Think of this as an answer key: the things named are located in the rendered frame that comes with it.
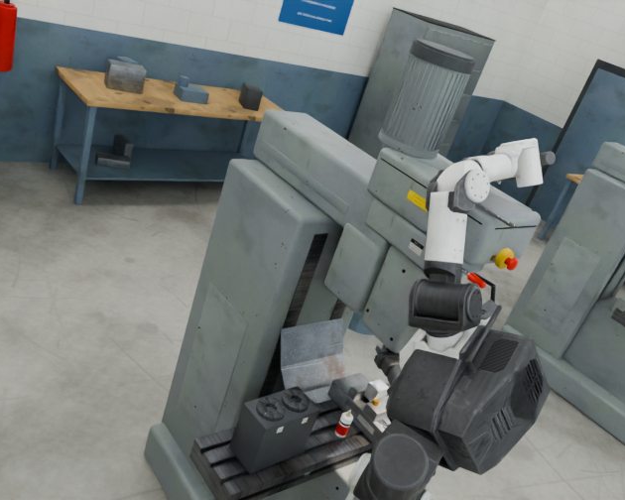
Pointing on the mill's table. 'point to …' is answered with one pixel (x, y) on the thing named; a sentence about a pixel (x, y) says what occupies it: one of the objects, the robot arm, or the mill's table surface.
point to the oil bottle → (344, 424)
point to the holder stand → (273, 429)
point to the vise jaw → (376, 410)
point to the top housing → (378, 187)
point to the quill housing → (392, 301)
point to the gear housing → (403, 234)
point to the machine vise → (340, 391)
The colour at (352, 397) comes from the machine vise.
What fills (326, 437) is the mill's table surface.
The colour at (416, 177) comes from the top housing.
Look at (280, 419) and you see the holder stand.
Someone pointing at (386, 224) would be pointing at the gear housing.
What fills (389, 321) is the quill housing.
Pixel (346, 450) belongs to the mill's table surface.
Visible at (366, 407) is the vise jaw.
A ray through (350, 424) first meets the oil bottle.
